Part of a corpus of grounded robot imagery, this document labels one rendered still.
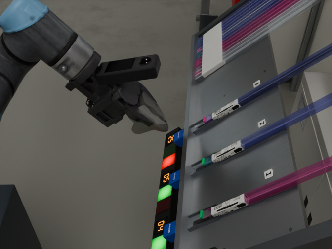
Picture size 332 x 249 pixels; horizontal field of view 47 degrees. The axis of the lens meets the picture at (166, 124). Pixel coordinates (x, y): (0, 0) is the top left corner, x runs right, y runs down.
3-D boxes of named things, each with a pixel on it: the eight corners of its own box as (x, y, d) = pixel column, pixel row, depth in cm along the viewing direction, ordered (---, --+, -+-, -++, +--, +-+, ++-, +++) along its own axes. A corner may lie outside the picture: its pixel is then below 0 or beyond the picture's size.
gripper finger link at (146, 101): (152, 129, 83) (121, 103, 79) (173, 116, 80) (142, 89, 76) (151, 139, 81) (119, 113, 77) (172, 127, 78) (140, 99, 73)
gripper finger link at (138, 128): (151, 139, 81) (119, 113, 77) (172, 127, 78) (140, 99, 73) (149, 150, 79) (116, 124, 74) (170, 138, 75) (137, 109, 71)
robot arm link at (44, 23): (4, 11, 68) (30, -21, 63) (54, 52, 73) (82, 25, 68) (-15, 33, 62) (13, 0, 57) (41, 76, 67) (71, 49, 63)
